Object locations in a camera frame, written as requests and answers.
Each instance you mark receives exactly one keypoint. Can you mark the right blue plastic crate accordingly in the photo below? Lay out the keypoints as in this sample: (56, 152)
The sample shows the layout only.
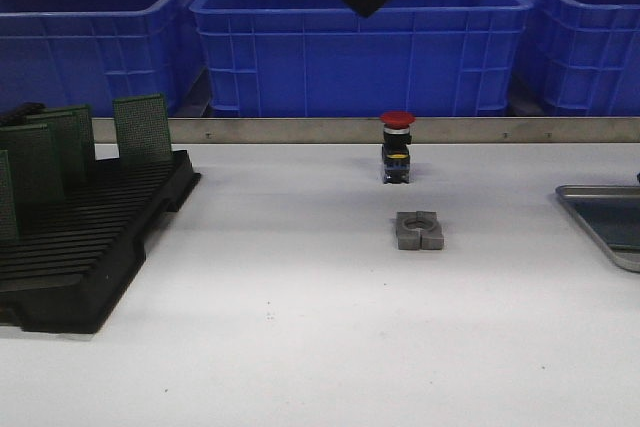
(581, 57)

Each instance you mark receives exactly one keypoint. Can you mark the silver metal tray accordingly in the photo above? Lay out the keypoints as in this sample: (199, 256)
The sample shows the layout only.
(625, 259)

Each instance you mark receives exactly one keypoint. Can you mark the green perforated board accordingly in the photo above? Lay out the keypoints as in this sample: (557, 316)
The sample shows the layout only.
(616, 221)

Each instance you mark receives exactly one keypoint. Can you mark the black slotted board rack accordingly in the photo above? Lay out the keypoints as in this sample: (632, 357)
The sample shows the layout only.
(74, 260)

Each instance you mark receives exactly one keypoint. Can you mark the centre blue plastic crate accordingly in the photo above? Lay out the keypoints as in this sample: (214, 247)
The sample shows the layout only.
(223, 27)

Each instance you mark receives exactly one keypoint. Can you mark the grey metal clamp block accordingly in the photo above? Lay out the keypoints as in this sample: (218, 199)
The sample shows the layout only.
(418, 230)

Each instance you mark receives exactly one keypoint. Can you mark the rear right green board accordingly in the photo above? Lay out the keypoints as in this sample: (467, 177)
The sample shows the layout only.
(142, 129)

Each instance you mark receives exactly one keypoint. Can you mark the rear left green board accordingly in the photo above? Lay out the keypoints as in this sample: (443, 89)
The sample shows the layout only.
(83, 112)

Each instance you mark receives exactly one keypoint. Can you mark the red emergency stop button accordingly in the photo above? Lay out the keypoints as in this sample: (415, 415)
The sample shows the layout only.
(395, 153)

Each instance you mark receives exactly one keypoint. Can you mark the dark green left board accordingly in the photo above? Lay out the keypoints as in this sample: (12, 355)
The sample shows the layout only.
(34, 163)

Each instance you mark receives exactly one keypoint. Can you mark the blue plastic crate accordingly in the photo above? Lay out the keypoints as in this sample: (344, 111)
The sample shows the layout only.
(581, 57)
(69, 52)
(223, 27)

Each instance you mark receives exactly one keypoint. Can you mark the leftmost edge green board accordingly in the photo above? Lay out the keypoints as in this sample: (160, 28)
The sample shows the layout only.
(9, 223)

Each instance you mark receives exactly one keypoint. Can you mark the left blue plastic crate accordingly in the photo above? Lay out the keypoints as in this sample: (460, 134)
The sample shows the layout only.
(69, 52)

